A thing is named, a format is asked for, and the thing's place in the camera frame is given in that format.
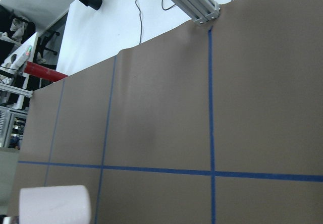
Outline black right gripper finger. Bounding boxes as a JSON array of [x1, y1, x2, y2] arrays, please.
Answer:
[[1, 216, 19, 224]]

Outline pink plastic cup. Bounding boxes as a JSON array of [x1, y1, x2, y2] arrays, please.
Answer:
[[19, 185, 91, 223]]

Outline red cylinder tube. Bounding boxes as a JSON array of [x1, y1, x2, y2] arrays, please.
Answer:
[[24, 61, 68, 82]]

